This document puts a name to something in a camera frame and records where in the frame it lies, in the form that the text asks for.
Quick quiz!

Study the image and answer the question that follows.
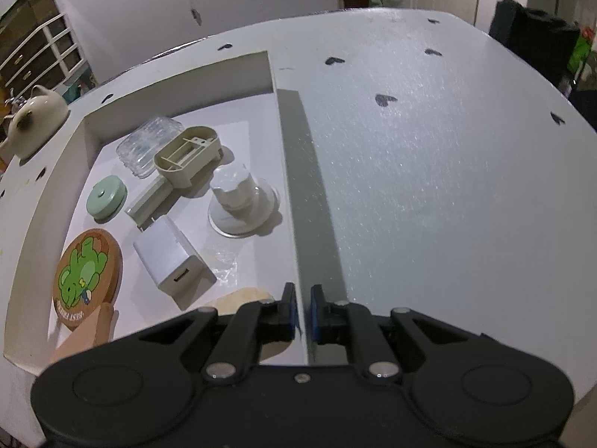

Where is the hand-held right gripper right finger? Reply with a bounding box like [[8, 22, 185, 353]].
[[311, 284, 473, 380]]

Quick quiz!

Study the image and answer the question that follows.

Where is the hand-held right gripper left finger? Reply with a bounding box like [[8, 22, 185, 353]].
[[139, 282, 300, 382]]

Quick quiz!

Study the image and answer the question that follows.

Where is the pale wooden plank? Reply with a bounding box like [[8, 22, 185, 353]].
[[205, 286, 295, 365]]

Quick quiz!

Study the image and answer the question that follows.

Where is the white suction cup knob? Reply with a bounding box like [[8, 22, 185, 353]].
[[207, 163, 282, 238]]

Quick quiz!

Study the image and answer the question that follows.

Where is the white USB charger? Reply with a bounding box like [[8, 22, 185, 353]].
[[133, 215, 210, 298]]

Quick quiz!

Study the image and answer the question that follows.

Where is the beige plastic holder with handle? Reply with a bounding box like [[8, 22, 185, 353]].
[[124, 124, 221, 230]]

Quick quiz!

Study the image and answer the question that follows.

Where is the cork coaster with green bear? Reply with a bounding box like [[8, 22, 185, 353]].
[[54, 228, 124, 332]]

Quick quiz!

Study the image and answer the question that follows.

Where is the small orange wooden block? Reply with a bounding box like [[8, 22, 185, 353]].
[[49, 302, 115, 365]]

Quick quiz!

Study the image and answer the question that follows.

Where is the green round tape measure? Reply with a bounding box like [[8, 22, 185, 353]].
[[85, 174, 128, 223]]

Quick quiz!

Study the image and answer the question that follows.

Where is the clear plastic case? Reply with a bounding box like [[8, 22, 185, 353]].
[[116, 116, 184, 181]]

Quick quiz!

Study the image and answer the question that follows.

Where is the white cardboard box tray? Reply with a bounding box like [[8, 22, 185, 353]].
[[4, 50, 312, 376]]

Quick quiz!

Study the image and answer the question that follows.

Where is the cream cat-shaped ceramic container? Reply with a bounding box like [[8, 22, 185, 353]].
[[0, 84, 71, 162]]

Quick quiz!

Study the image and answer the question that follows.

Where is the black chair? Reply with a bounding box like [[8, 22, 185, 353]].
[[487, 0, 582, 90]]

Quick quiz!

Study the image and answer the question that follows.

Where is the green bag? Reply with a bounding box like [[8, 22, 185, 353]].
[[566, 27, 596, 76]]

